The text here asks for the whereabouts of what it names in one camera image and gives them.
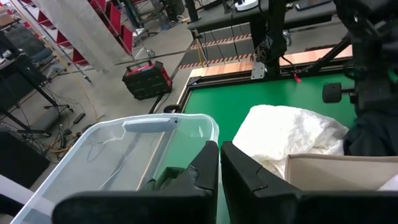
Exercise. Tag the black side table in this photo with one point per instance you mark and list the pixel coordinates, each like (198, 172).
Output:
(217, 21)

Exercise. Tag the green table mat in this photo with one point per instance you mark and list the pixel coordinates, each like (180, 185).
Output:
(233, 99)

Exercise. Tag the large black garment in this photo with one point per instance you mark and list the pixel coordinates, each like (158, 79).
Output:
(373, 137)

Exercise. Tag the white round device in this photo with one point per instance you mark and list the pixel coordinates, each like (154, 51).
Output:
(247, 4)

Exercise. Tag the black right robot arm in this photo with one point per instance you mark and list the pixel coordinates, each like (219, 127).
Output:
(276, 31)

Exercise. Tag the red bin shelving rack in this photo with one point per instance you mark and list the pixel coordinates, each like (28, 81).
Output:
(113, 15)

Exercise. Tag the grey translucent hanging sheet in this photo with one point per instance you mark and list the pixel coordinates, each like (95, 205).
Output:
(77, 28)

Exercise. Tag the white shirt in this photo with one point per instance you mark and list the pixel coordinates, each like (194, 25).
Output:
(390, 185)

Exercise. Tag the red and black toolbox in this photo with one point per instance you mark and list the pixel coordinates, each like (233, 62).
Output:
(146, 82)

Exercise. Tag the black power strip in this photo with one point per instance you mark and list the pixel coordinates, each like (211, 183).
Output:
(79, 118)

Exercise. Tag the beige fabric bin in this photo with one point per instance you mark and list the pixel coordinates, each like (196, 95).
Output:
(335, 171)

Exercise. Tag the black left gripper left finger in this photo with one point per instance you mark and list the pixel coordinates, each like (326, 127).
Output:
(124, 208)

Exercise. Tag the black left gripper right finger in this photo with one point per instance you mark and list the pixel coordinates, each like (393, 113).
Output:
(264, 208)

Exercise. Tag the black aluminium table frame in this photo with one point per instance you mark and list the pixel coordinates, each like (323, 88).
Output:
(224, 81)

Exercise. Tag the white lace garment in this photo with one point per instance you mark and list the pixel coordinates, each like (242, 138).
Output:
(280, 133)

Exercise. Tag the clear plastic storage bin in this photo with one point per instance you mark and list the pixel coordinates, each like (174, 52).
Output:
(93, 155)

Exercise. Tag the dark office chair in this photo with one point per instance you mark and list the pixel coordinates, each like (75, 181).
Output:
(28, 43)

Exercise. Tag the dark green garment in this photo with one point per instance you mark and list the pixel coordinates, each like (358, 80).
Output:
(164, 177)

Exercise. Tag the silver metal bracket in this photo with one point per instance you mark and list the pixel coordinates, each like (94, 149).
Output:
(258, 70)

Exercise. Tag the black equipment case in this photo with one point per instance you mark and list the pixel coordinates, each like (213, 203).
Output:
(18, 158)

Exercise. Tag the black frame clip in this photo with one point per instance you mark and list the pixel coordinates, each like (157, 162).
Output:
(172, 108)

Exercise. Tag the black desk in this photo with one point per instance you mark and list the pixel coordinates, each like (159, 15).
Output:
(15, 84)

